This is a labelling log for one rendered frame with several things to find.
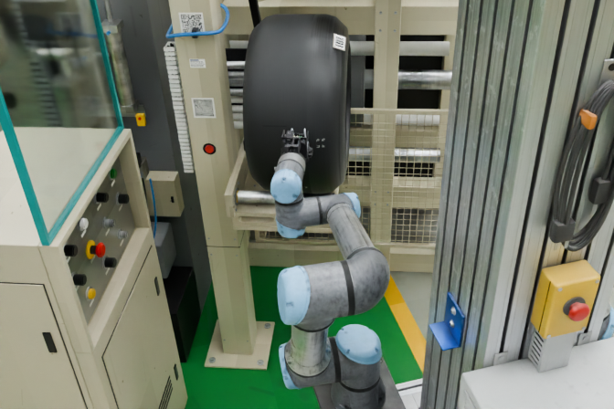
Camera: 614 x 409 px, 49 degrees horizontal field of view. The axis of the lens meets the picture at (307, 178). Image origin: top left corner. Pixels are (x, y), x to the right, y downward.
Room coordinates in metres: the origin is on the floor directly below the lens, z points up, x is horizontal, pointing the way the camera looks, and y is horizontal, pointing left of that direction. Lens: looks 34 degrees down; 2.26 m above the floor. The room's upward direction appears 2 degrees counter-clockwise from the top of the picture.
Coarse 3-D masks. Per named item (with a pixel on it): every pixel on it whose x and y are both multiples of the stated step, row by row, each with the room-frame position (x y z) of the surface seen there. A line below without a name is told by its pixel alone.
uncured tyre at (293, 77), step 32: (256, 32) 1.98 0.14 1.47; (288, 32) 1.94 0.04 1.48; (320, 32) 1.92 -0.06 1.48; (256, 64) 1.84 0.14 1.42; (288, 64) 1.82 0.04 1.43; (320, 64) 1.81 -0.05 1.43; (256, 96) 1.77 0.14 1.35; (288, 96) 1.76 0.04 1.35; (320, 96) 1.75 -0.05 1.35; (256, 128) 1.74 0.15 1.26; (288, 128) 1.72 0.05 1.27; (320, 128) 1.71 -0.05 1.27; (256, 160) 1.73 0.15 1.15; (320, 160) 1.70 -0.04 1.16; (320, 192) 1.78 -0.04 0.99
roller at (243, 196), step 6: (240, 192) 1.89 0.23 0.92; (246, 192) 1.89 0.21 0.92; (252, 192) 1.89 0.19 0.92; (258, 192) 1.88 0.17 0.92; (264, 192) 1.88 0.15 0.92; (240, 198) 1.87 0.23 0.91; (246, 198) 1.87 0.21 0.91; (252, 198) 1.87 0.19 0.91; (258, 198) 1.87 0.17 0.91; (264, 198) 1.86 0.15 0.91; (270, 198) 1.86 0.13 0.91
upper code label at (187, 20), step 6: (180, 18) 1.96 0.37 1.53; (186, 18) 1.96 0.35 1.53; (192, 18) 1.96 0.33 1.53; (198, 18) 1.96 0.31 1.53; (180, 24) 1.96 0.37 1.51; (186, 24) 1.96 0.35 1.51; (192, 24) 1.96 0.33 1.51; (198, 24) 1.96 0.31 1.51; (186, 30) 1.96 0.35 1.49; (204, 30) 1.96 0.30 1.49
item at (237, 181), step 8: (240, 152) 2.10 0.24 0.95; (240, 160) 2.05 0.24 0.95; (240, 168) 2.00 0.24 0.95; (248, 168) 2.12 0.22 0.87; (232, 176) 1.95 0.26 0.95; (240, 176) 1.99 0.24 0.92; (232, 184) 1.90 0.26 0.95; (240, 184) 1.98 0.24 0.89; (232, 192) 1.86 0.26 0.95; (232, 200) 1.84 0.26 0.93; (232, 208) 1.84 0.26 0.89; (232, 216) 1.84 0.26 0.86
